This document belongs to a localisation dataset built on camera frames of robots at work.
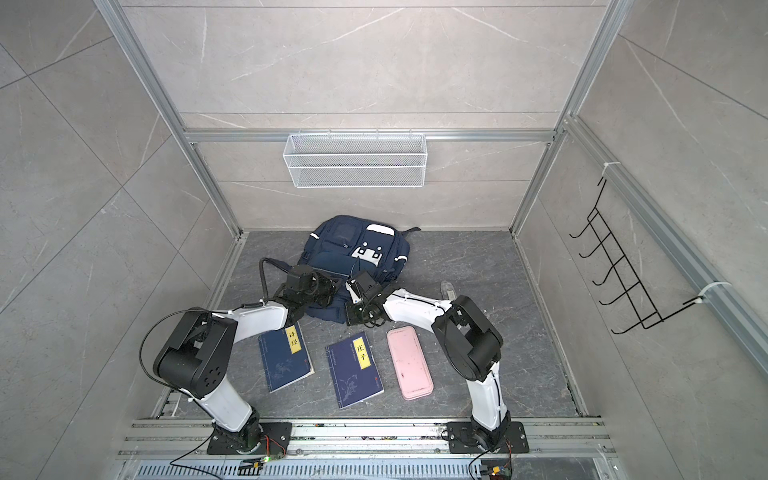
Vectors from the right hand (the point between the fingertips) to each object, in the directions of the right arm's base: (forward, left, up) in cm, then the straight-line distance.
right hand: (347, 315), depth 91 cm
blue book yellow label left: (-12, +17, -3) cm, 21 cm away
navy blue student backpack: (+29, +3, 0) cm, 29 cm away
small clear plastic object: (+10, -33, -4) cm, 35 cm away
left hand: (+11, 0, +8) cm, 14 cm away
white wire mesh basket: (+45, -3, +26) cm, 52 cm away
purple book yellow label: (-16, -3, -3) cm, 17 cm away
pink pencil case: (-15, -19, -2) cm, 24 cm away
